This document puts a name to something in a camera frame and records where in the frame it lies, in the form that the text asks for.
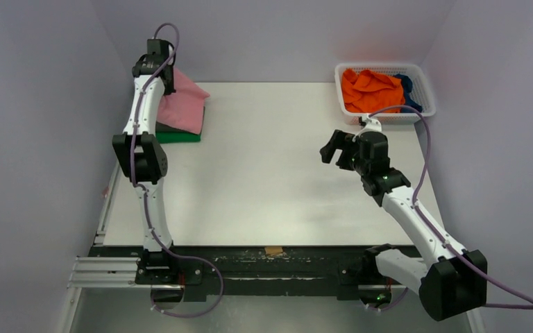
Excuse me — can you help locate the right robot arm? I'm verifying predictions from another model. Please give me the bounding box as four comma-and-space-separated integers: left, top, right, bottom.
319, 130, 487, 321

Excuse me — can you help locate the aluminium frame rail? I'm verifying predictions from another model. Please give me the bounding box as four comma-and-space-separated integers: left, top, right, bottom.
62, 83, 484, 332

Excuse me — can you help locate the brown tape piece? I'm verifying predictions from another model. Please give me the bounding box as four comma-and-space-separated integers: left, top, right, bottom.
264, 246, 284, 256

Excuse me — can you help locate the folded grey t shirt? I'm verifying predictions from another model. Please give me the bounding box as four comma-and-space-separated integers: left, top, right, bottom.
157, 107, 205, 135

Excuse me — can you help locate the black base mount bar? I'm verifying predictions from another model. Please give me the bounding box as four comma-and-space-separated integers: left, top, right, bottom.
88, 246, 401, 307

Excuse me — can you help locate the pink t shirt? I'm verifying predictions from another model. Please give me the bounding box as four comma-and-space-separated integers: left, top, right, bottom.
156, 68, 210, 132

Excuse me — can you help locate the white plastic basket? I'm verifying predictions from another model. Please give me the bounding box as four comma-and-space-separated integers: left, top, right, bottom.
335, 62, 436, 125

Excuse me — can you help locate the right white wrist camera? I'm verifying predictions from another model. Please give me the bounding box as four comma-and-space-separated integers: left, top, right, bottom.
355, 116, 382, 138

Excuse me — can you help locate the orange t shirt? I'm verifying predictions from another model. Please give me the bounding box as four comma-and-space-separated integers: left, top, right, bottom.
341, 69, 405, 113

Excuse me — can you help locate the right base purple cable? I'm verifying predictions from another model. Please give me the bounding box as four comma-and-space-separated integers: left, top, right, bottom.
364, 287, 409, 314

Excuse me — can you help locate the folded green t shirt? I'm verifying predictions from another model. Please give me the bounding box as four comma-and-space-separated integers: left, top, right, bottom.
156, 132, 201, 144

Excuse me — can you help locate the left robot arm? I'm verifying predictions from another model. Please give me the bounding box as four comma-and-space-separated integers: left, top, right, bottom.
112, 38, 179, 284

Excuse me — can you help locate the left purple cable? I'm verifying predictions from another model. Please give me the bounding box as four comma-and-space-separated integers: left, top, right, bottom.
129, 23, 225, 319

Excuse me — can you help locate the blue t shirt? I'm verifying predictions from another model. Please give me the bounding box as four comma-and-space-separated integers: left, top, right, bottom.
394, 74, 423, 112

